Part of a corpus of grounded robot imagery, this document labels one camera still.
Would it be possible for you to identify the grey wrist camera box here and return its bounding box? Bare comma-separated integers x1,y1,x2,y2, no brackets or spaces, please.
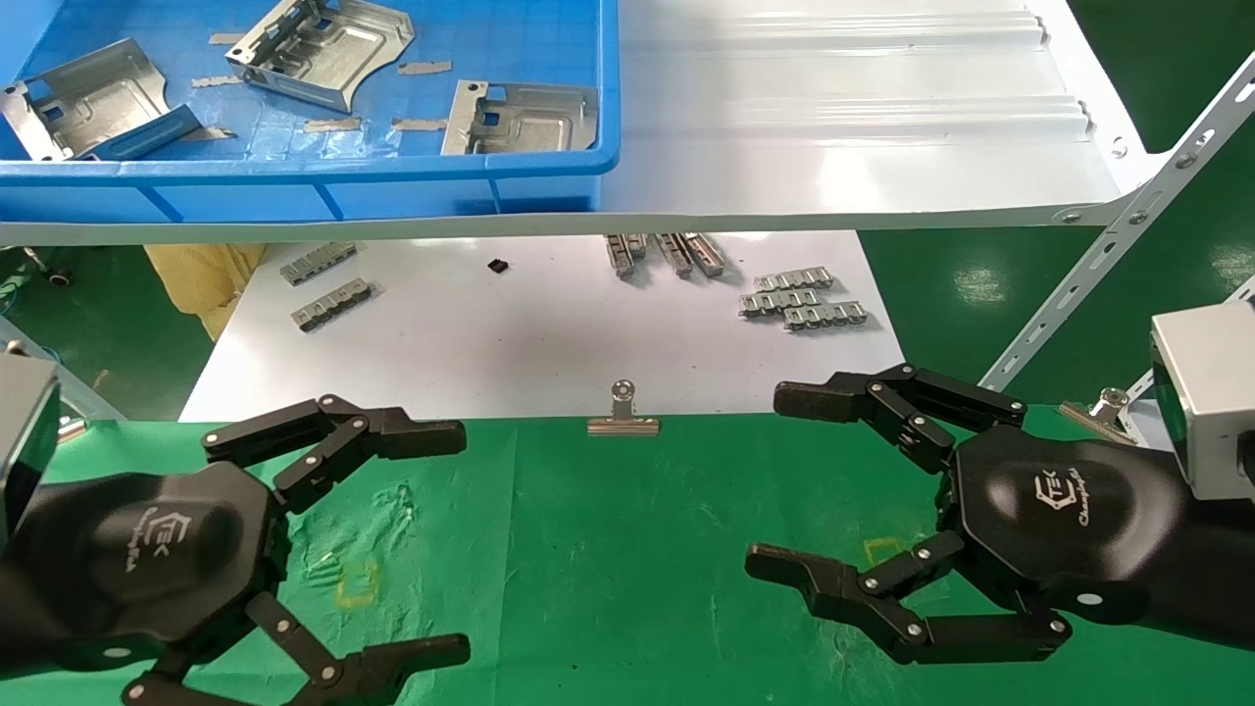
1149,302,1255,502
0,351,62,535

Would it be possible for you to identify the green table mat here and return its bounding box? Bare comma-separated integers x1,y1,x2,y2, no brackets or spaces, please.
0,412,1255,706

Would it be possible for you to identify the grey metal frame bar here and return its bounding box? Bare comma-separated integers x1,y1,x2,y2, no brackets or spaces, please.
0,316,128,423

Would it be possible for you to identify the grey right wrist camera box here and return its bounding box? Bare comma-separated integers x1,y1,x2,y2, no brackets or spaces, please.
1149,302,1255,502

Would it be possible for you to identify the black caster wheel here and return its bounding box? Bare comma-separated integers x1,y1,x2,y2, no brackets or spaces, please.
22,247,75,288

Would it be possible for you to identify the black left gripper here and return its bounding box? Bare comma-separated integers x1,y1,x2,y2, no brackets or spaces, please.
20,394,473,706

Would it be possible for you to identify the white corrugated shelf sheet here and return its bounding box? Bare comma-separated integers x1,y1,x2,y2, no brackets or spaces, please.
0,0,1173,247

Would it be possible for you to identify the stamped sheet metal plate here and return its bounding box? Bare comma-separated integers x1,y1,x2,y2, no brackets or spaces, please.
226,0,416,114
440,80,600,157
0,39,203,164

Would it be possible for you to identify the yellow plastic bag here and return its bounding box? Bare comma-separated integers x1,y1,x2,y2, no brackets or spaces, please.
144,243,268,342

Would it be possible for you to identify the blue plastic bin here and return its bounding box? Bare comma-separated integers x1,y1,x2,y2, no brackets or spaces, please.
0,0,623,225

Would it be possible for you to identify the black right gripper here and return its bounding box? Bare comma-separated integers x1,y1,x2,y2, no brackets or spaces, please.
744,363,1212,667

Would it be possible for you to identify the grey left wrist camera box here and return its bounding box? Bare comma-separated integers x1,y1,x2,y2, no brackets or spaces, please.
0,351,62,535

